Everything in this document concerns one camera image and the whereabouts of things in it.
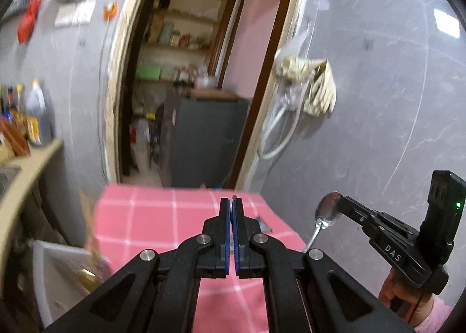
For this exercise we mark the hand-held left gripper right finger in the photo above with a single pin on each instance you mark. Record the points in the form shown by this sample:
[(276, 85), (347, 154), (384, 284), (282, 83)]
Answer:
[(240, 234)]

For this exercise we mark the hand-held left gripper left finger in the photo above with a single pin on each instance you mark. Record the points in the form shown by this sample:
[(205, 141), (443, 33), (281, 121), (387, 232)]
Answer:
[(224, 234)]

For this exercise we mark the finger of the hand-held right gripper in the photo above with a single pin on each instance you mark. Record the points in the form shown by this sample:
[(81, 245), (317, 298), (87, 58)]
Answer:
[(355, 209)]

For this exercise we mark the large steel spoon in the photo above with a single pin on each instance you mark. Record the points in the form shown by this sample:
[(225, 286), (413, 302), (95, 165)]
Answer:
[(326, 209)]

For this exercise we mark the brown wooden chopstick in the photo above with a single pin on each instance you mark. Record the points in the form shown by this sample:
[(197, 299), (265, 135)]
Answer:
[(98, 253)]

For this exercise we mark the gold spoon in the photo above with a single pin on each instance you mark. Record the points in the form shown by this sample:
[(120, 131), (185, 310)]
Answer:
[(86, 277)]

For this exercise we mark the white perforated utensil holder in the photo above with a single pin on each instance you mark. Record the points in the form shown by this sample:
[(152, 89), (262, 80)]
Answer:
[(58, 278)]

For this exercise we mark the person's right forearm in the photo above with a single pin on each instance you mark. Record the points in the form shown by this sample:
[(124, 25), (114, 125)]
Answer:
[(433, 315)]

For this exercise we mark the person's right hand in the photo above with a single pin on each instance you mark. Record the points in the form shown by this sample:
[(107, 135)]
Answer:
[(391, 289)]

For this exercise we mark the metal peeler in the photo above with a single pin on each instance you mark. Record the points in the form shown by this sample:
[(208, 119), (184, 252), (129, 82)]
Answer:
[(265, 225)]

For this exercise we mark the pink checked tablecloth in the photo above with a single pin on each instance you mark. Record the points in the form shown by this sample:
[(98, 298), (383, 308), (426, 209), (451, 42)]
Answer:
[(153, 216)]

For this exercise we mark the grey cabinet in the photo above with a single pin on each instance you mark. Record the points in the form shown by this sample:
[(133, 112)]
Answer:
[(207, 136)]

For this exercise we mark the cream rubber gloves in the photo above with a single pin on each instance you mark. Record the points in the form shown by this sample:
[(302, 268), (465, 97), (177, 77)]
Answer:
[(322, 89)]

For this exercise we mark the white plastic bag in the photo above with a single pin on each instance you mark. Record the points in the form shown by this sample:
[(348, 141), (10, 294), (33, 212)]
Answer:
[(140, 134)]

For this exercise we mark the small steel pot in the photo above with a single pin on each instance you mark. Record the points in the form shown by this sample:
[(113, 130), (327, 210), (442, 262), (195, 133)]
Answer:
[(205, 81)]

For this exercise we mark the clear hanging plastic bag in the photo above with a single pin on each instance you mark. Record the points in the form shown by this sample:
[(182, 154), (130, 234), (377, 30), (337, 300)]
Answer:
[(296, 41)]

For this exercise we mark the green box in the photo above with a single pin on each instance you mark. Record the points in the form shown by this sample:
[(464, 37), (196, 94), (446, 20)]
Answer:
[(148, 72)]

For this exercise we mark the beige kitchen counter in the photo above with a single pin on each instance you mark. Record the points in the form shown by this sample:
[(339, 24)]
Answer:
[(29, 183)]

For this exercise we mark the pale green jar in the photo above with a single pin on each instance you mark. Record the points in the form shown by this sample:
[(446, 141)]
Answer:
[(167, 33)]

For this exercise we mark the wooden shelf unit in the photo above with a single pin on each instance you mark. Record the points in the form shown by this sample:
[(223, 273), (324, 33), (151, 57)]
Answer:
[(189, 14)]

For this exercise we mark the stainless steel sink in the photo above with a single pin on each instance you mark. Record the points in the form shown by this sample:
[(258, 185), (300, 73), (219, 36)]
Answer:
[(7, 177)]

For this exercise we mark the brown squeeze sauce bottle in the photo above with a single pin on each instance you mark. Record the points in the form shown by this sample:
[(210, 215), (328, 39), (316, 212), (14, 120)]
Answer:
[(14, 136)]

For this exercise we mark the yellow capped sauce bottle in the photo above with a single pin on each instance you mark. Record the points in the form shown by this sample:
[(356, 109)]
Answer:
[(19, 100)]

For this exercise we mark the orange plug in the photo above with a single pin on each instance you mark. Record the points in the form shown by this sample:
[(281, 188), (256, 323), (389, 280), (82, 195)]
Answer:
[(110, 10)]

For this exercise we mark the dark soy sauce bottle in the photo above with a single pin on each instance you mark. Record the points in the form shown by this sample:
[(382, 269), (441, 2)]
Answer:
[(9, 100)]

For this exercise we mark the red hanging bag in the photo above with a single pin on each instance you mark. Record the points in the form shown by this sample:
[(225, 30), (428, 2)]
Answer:
[(29, 19)]

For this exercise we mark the worn door frame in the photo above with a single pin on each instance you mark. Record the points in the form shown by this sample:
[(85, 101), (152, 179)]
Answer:
[(113, 100)]

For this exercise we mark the white wall socket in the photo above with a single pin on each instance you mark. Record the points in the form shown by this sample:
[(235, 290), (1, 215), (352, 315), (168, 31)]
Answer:
[(74, 14)]

